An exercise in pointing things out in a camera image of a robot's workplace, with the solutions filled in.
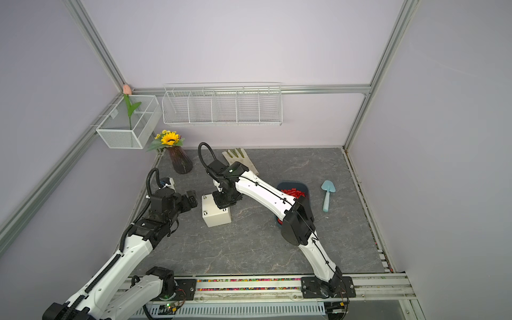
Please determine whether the white metal box with screws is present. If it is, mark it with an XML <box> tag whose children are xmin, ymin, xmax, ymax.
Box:
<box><xmin>201</xmin><ymin>194</ymin><xmax>231</xmax><ymax>227</ymax></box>

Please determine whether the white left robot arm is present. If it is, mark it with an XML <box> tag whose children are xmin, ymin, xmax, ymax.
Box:
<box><xmin>42</xmin><ymin>186</ymin><xmax>198</xmax><ymax>319</ymax></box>

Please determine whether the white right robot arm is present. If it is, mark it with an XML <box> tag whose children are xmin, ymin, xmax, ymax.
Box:
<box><xmin>203</xmin><ymin>160</ymin><xmax>355</xmax><ymax>299</ymax></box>

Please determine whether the pile of red sleeves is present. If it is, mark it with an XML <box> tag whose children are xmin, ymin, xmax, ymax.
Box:
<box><xmin>279</xmin><ymin>187</ymin><xmax>307</xmax><ymax>225</ymax></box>

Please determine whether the white work glove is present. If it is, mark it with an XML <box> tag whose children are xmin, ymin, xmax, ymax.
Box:
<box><xmin>222</xmin><ymin>148</ymin><xmax>259</xmax><ymax>175</ymax></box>

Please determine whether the dark purple glass vase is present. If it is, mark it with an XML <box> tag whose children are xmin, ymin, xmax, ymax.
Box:
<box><xmin>167</xmin><ymin>146</ymin><xmax>193</xmax><ymax>175</ymax></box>

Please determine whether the yellow sunflower bouquet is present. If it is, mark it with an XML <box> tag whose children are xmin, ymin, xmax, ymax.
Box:
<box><xmin>147</xmin><ymin>130</ymin><xmax>184</xmax><ymax>151</ymax></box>

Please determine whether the dark blue tray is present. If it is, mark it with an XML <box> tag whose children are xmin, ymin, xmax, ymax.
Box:
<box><xmin>277</xmin><ymin>181</ymin><xmax>311</xmax><ymax>207</ymax></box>

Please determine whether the light blue garden trowel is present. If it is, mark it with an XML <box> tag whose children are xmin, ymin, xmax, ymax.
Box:
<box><xmin>321</xmin><ymin>180</ymin><xmax>336</xmax><ymax>213</ymax></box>

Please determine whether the pink artificial tulip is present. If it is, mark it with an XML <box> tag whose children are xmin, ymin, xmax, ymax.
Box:
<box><xmin>123</xmin><ymin>84</ymin><xmax>141</xmax><ymax>129</ymax></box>

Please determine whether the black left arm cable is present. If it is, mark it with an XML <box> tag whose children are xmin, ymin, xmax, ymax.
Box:
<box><xmin>145</xmin><ymin>167</ymin><xmax>161</xmax><ymax>199</ymax></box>

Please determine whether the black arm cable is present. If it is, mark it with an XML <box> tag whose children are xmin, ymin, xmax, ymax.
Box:
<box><xmin>197</xmin><ymin>141</ymin><xmax>219</xmax><ymax>177</ymax></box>
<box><xmin>145</xmin><ymin>167</ymin><xmax>161</xmax><ymax>199</ymax></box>

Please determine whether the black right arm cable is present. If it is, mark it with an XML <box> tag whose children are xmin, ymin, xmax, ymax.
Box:
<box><xmin>197</xmin><ymin>141</ymin><xmax>219</xmax><ymax>177</ymax></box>

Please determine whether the long white wire shelf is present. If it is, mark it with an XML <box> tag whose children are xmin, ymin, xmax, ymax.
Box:
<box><xmin>162</xmin><ymin>82</ymin><xmax>283</xmax><ymax>126</ymax></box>

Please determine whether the small white wire basket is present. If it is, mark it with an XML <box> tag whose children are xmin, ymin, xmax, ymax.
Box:
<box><xmin>96</xmin><ymin>95</ymin><xmax>162</xmax><ymax>149</ymax></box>

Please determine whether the white vented cable duct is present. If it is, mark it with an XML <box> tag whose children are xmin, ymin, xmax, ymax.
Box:
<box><xmin>147</xmin><ymin>301</ymin><xmax>327</xmax><ymax>319</ymax></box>

